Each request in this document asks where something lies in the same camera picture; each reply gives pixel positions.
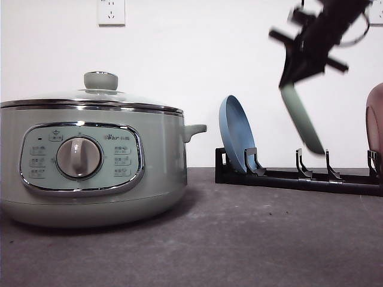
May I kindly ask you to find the pink plate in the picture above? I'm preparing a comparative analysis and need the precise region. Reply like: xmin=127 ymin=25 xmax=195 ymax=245
xmin=366 ymin=83 xmax=383 ymax=156

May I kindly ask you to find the white wall socket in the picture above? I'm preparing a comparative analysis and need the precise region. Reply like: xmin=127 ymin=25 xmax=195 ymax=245
xmin=97 ymin=0 xmax=126 ymax=27
xmin=365 ymin=0 xmax=383 ymax=26

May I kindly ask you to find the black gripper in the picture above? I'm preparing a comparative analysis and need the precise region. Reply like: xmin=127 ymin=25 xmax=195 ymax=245
xmin=269 ymin=0 xmax=370 ymax=87

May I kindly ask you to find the black cable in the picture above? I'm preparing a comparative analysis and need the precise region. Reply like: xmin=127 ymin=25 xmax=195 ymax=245
xmin=341 ymin=12 xmax=370 ymax=47

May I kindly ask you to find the glass steamer lid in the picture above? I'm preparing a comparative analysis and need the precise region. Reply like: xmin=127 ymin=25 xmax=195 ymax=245
xmin=0 ymin=72 xmax=183 ymax=114

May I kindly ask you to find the white wall socket left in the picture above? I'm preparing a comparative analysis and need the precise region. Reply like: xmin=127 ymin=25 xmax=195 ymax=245
xmin=97 ymin=0 xmax=126 ymax=27

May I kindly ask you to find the black plate rack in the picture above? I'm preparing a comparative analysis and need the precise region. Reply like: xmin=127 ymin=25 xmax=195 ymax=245
xmin=215 ymin=147 xmax=381 ymax=196

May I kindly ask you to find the green plate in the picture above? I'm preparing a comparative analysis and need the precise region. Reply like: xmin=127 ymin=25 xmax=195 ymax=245
xmin=280 ymin=83 xmax=326 ymax=155

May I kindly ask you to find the green electric steamer pot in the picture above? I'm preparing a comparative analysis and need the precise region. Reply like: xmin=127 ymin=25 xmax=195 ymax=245
xmin=0 ymin=98 xmax=207 ymax=228

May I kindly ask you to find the blue plate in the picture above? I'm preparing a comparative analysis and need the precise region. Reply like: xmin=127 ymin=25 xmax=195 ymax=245
xmin=219 ymin=95 xmax=259 ymax=173

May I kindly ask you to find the white wall socket right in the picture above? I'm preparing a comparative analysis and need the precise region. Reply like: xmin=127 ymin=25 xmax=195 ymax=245
xmin=365 ymin=0 xmax=383 ymax=26

